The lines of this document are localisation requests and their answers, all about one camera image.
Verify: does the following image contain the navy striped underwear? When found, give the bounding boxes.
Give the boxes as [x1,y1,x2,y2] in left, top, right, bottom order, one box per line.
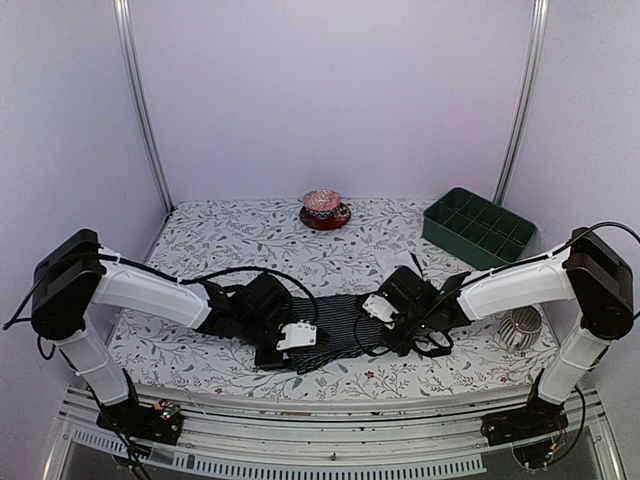
[286,294,385,374]

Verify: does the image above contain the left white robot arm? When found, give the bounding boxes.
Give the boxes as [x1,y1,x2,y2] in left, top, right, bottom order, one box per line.
[3,229,294,434]

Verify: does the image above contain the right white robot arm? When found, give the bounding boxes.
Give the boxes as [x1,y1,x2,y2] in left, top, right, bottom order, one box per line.
[363,224,639,436]

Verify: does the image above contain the white black-trimmed underwear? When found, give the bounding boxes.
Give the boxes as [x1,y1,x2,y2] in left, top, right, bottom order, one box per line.
[374,250,424,282]

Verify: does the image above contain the striped glass mug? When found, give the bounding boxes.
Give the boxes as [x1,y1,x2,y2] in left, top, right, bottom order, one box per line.
[498,306,542,352]

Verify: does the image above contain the floral tablecloth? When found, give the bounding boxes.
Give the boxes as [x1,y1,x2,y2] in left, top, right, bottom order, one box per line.
[109,199,558,401]

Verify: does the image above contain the green divided organizer tray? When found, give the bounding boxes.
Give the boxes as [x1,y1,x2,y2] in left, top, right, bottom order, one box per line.
[422,187,537,270]

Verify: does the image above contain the dark red saucer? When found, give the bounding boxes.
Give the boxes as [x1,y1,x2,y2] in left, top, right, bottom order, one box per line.
[299,203,351,231]

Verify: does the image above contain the red patterned bowl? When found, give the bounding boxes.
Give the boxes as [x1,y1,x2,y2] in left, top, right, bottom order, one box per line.
[303,189,342,218]

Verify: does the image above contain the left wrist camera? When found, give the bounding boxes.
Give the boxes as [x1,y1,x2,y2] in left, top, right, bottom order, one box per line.
[276,322,318,351]

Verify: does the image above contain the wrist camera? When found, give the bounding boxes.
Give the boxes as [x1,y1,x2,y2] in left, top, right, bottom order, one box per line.
[362,293,399,326]
[276,322,318,351]

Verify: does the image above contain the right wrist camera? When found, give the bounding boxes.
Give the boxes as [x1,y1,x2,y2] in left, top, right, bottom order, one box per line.
[362,293,399,326]

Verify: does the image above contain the front aluminium rail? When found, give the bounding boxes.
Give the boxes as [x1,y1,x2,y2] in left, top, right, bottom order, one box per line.
[36,385,632,479]

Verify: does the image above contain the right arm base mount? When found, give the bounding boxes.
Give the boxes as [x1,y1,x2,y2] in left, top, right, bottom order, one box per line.
[480,371,569,446]

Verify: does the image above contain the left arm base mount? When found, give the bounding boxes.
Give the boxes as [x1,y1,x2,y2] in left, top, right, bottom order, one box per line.
[96,400,184,446]

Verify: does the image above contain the right aluminium frame post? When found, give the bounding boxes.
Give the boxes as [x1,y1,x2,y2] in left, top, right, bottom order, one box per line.
[493,0,549,205]

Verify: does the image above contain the aluminium frame post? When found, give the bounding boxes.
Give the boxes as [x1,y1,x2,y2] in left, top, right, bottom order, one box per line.
[493,0,549,205]
[113,0,175,215]

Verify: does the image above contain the left aluminium frame post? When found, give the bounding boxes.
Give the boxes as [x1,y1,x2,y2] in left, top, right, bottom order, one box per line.
[113,0,175,215]

